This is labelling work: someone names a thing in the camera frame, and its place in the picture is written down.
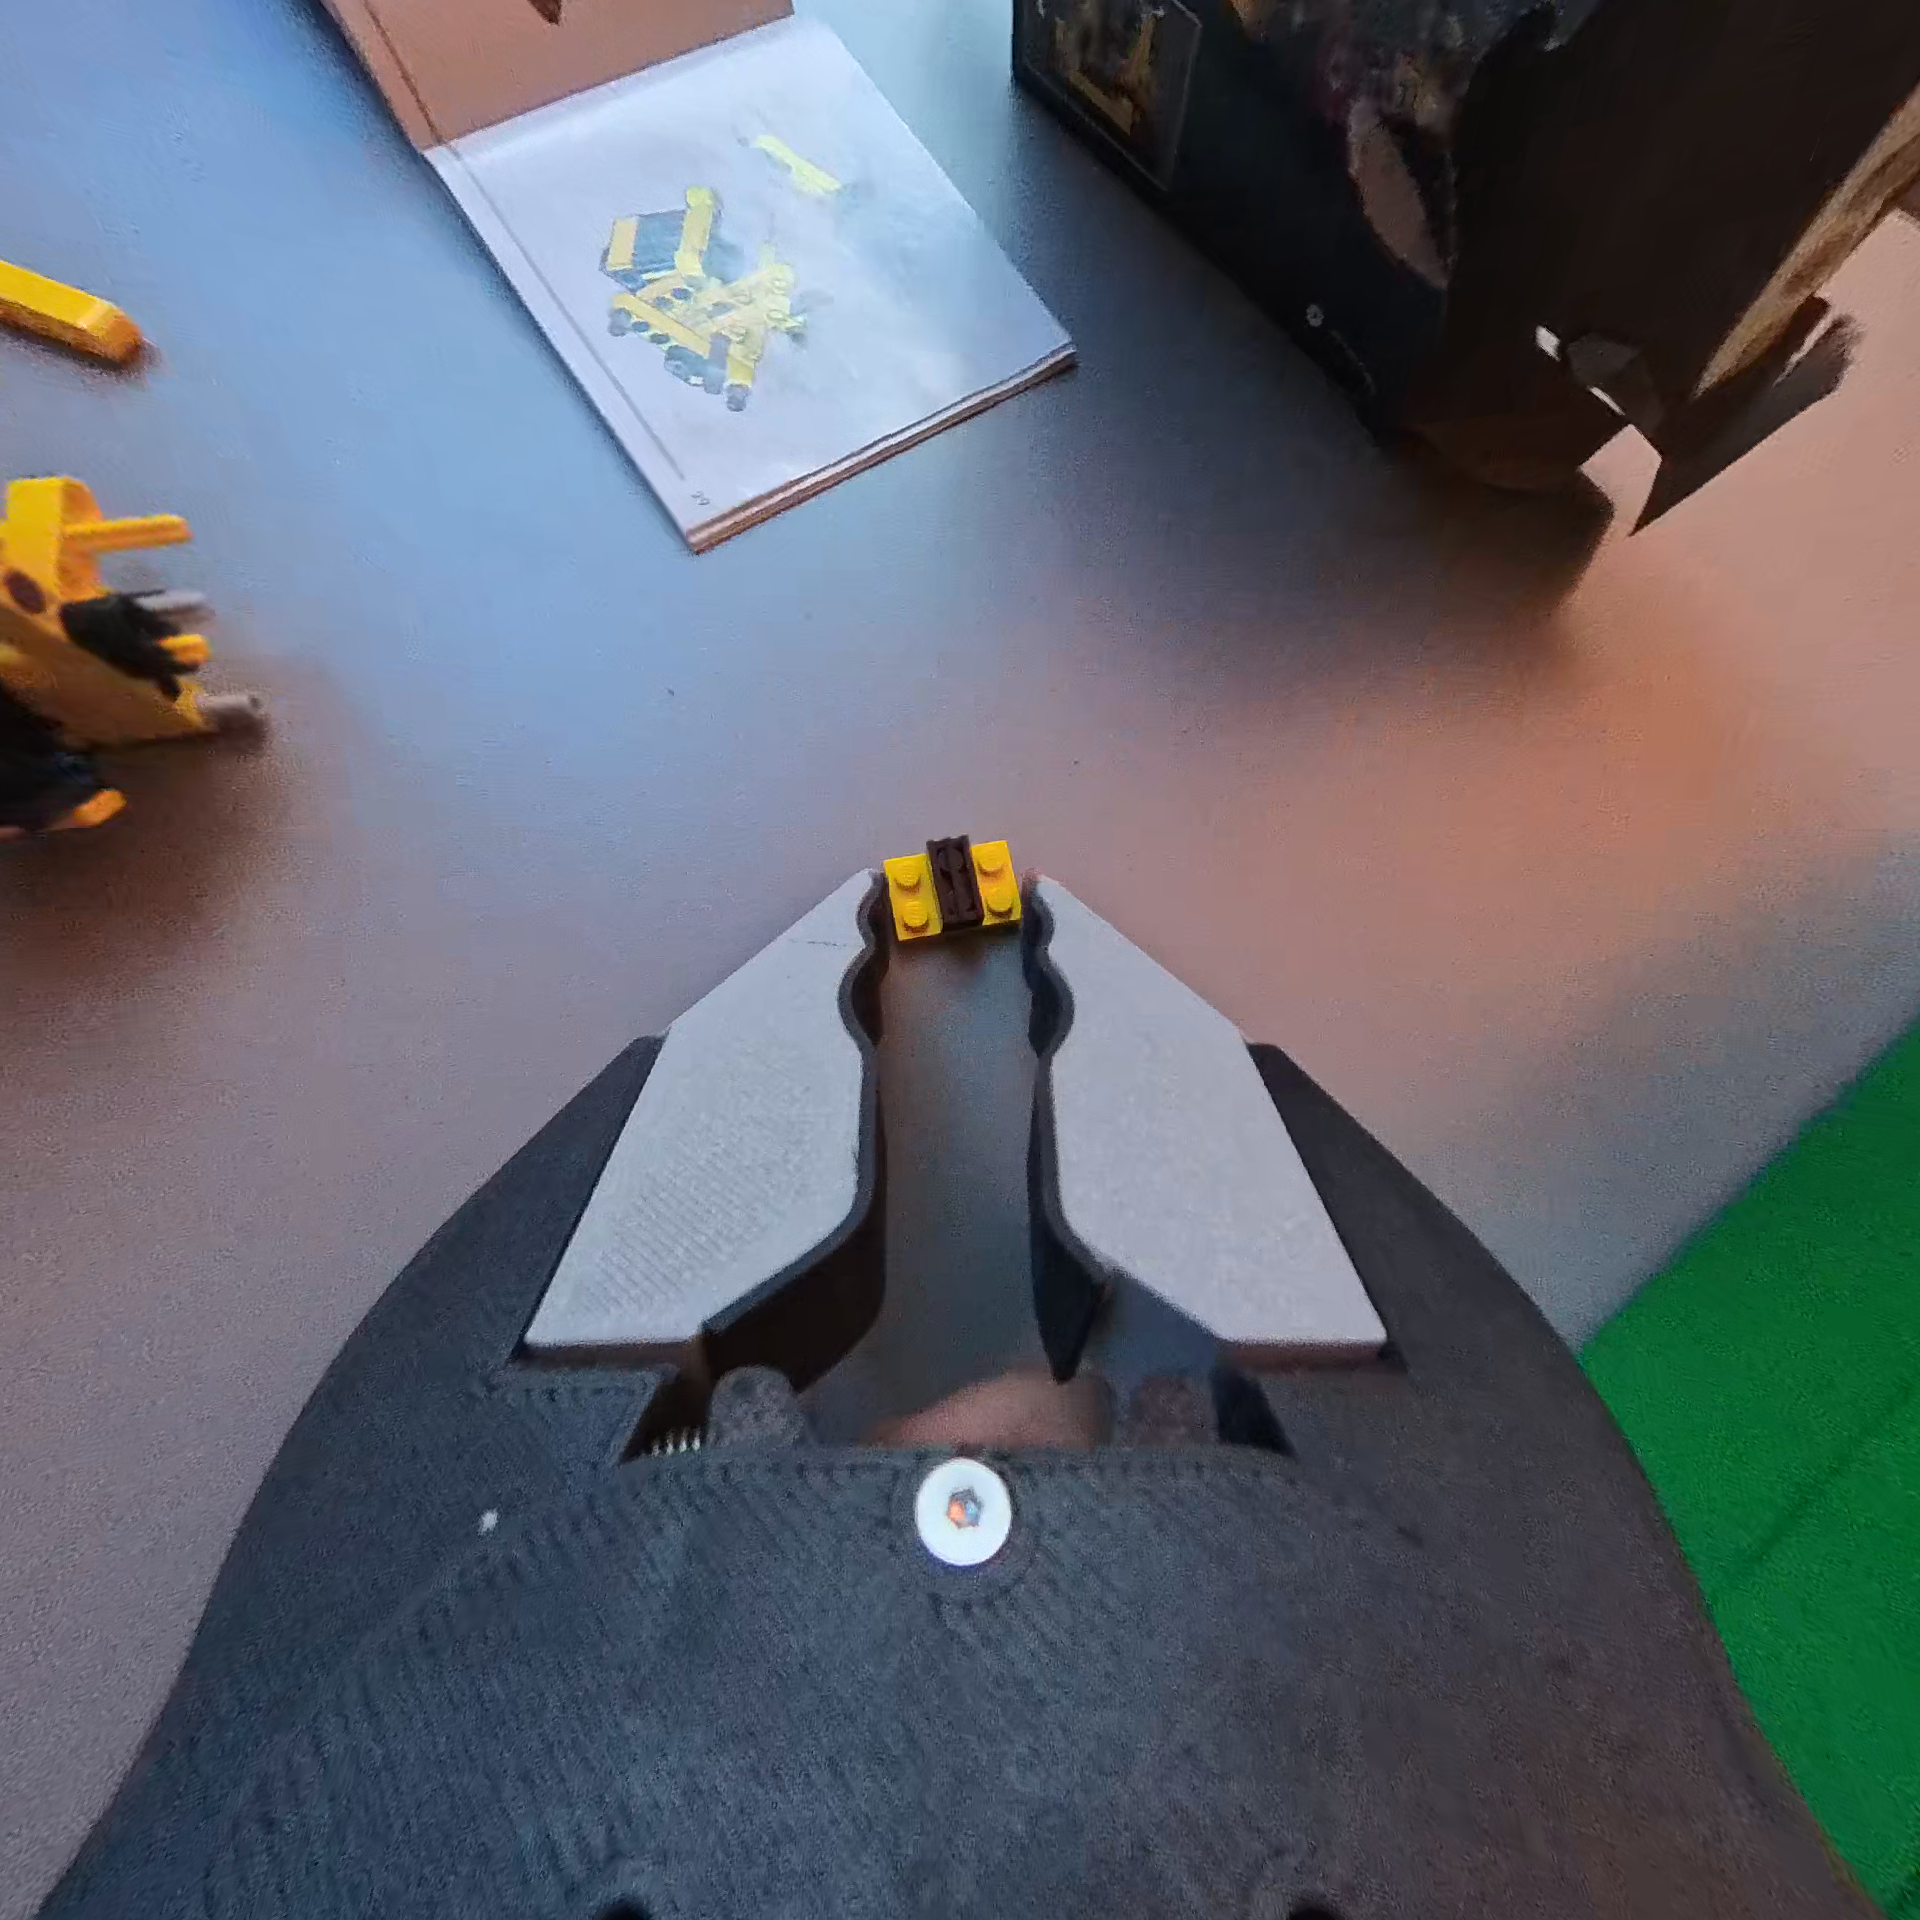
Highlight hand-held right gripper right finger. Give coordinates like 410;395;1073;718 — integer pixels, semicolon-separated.
1024;879;1390;1383

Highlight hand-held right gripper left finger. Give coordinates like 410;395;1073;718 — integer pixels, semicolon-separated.
526;867;889;1391

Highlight small yellow black lego plate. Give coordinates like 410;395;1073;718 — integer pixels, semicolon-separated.
882;835;1026;944

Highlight yellow black lego assembly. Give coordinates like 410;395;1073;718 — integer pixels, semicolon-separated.
0;477;270;839

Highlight yellow lego beam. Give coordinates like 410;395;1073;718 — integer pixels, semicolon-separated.
0;259;146;367

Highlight open lego instruction booklet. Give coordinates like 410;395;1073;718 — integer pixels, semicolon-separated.
322;0;1080;553

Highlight dark torn lego box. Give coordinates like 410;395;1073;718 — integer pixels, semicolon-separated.
1013;0;1920;536

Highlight green mat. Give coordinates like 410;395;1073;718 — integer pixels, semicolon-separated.
1579;1021;1920;1912

